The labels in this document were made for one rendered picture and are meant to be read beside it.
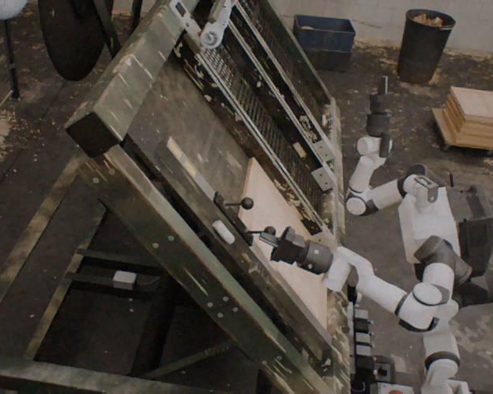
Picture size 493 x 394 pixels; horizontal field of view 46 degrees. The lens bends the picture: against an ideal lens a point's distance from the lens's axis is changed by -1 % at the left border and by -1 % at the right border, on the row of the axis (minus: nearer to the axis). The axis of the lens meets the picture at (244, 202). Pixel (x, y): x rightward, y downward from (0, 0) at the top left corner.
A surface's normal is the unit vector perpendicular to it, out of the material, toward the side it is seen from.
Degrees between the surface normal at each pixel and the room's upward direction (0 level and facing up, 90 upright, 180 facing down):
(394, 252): 0
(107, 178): 90
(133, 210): 90
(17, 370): 0
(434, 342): 90
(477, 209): 23
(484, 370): 0
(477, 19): 90
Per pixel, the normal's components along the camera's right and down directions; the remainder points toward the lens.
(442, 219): -0.30, -0.78
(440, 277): 0.15, -0.83
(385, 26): -0.04, 0.61
